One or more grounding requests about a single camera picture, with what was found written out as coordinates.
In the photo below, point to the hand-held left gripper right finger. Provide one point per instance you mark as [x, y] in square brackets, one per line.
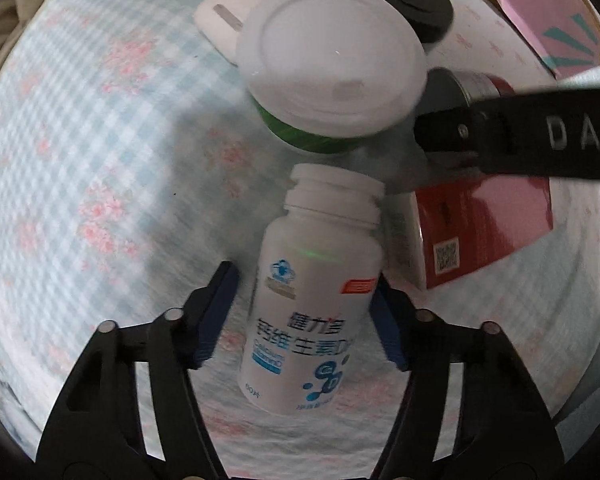
[387, 325]

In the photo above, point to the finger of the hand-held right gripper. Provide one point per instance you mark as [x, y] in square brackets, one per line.
[445, 132]

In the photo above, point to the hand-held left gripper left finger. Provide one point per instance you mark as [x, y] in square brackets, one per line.
[215, 310]

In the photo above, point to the white pill bottle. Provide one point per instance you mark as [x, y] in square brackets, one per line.
[310, 300]

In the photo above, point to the white lidded green jar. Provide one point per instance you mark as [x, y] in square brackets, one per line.
[330, 65]

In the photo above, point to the red metal can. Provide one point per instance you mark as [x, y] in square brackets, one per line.
[460, 92]

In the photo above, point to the red box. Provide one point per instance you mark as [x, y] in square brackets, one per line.
[475, 225]

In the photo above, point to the pink and teal box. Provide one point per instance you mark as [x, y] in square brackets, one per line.
[550, 15]

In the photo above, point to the black round jar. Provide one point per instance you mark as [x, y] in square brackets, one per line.
[410, 2]

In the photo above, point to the checkered floral bedsheet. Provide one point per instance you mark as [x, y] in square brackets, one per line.
[105, 185]

